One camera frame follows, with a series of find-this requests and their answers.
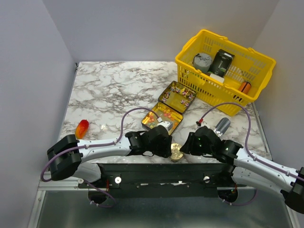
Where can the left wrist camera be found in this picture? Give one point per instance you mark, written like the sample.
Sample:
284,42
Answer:
168,125

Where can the grey tape roll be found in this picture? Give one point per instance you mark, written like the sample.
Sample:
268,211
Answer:
202,62

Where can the orange cylinder bottle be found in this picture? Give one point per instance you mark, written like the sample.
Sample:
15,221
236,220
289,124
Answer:
245,87

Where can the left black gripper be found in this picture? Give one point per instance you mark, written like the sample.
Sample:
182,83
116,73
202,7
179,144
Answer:
166,151

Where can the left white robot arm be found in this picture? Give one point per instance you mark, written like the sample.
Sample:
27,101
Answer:
72,157

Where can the aluminium frame rail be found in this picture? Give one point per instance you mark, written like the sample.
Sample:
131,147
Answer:
70,183

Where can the silver metal scoop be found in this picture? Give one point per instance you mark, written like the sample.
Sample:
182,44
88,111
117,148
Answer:
222,127

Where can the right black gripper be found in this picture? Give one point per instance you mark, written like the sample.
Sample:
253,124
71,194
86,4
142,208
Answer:
189,147

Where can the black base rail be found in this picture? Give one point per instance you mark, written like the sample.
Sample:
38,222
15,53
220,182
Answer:
160,181

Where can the gold jar lid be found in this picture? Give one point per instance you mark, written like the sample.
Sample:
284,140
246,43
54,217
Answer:
175,150

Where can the white box in basket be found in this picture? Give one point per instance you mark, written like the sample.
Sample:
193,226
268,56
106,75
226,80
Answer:
217,78

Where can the clear glass jar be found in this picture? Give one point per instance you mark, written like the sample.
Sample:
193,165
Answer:
176,159

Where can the yellow plastic basket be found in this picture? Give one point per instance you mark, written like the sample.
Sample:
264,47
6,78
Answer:
247,65

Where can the hinged candy tin box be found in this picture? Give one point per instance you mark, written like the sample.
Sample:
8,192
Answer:
173,102

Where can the orange red toy fruit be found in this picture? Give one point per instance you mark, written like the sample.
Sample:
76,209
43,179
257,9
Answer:
81,129

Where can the black product box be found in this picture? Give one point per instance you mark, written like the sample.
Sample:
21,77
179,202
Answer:
221,63

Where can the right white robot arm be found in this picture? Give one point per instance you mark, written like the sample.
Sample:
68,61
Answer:
249,168

